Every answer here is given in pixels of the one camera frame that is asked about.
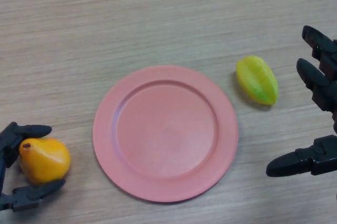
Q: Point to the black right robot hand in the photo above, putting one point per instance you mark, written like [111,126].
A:
[319,84]

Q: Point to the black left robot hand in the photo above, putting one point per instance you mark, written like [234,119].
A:
[11,142]

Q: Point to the yellow orange pear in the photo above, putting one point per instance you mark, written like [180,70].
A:
[44,160]

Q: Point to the pink round plate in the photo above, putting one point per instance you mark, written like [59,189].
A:
[166,134]

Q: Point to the yellow green starfruit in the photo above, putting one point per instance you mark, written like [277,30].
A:
[258,80]

